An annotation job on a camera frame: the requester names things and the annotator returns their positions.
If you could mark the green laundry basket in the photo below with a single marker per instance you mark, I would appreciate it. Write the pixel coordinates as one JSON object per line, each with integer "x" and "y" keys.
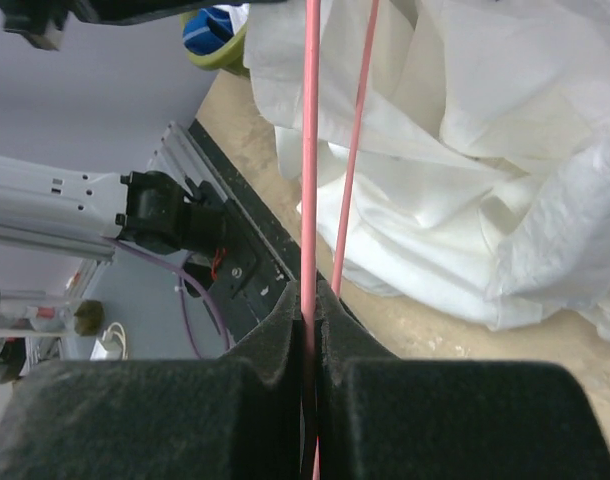
{"x": 230, "y": 57}

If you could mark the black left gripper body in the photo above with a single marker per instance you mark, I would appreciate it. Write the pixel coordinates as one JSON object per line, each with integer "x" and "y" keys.
{"x": 42, "y": 22}

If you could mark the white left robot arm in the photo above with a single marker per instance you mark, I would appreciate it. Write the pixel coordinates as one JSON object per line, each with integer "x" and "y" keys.
{"x": 149, "y": 209}

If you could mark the blue plaid shirt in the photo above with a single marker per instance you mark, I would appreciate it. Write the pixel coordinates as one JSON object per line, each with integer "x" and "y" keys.
{"x": 208, "y": 31}

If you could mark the white button shirt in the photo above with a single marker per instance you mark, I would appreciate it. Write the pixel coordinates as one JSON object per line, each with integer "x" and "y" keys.
{"x": 482, "y": 178}

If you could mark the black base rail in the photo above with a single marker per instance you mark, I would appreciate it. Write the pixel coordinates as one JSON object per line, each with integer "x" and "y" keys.
{"x": 259, "y": 257}

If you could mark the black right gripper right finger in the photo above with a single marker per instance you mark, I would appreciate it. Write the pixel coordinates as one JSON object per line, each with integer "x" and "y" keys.
{"x": 384, "y": 417}

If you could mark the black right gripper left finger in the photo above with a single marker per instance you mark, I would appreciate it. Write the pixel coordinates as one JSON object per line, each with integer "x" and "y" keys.
{"x": 233, "y": 417}

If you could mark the pink wire hanger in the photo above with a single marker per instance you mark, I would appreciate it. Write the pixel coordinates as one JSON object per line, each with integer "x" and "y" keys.
{"x": 310, "y": 463}

